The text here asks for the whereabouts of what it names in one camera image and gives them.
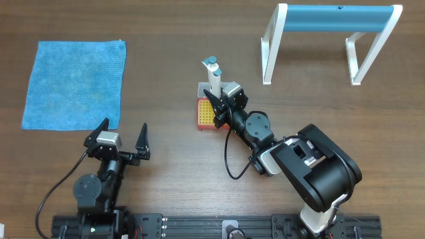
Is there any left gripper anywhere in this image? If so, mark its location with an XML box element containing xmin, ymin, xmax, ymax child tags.
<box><xmin>83</xmin><ymin>117</ymin><xmax>151</xmax><ymax>167</ymax></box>

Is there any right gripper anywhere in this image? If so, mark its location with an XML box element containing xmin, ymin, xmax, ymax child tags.
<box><xmin>203</xmin><ymin>86</ymin><xmax>249</xmax><ymax>129</ymax></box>

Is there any white pipette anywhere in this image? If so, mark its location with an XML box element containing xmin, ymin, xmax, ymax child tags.
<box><xmin>201</xmin><ymin>55</ymin><xmax>223</xmax><ymax>100</ymax></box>

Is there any red and yellow tip box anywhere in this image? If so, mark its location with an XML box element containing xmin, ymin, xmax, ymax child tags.
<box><xmin>196</xmin><ymin>81</ymin><xmax>233</xmax><ymax>131</ymax></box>

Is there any blue cloth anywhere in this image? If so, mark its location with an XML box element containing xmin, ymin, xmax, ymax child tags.
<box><xmin>21</xmin><ymin>40</ymin><xmax>128</xmax><ymax>131</ymax></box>

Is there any white and blue stand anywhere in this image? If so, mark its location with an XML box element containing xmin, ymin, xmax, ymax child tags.
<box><xmin>260</xmin><ymin>3</ymin><xmax>404</xmax><ymax>86</ymax></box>

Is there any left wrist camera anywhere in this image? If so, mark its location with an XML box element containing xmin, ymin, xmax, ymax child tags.
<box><xmin>95</xmin><ymin>130</ymin><xmax>122</xmax><ymax>149</ymax></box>

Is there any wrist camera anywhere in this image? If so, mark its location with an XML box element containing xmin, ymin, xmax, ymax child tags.
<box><xmin>95</xmin><ymin>130</ymin><xmax>122</xmax><ymax>149</ymax></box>
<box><xmin>221</xmin><ymin>81</ymin><xmax>242</xmax><ymax>98</ymax></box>

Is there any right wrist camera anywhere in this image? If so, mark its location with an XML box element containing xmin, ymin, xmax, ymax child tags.
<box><xmin>221</xmin><ymin>81</ymin><xmax>242</xmax><ymax>98</ymax></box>

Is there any black cable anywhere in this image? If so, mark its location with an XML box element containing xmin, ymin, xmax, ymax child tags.
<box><xmin>223</xmin><ymin>106</ymin><xmax>266</xmax><ymax>181</ymax></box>
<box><xmin>35</xmin><ymin>151</ymin><xmax>89</xmax><ymax>239</ymax></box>

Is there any mounting rail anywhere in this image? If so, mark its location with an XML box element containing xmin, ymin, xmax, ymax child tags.
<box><xmin>51</xmin><ymin>212</ymin><xmax>383</xmax><ymax>239</ymax></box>

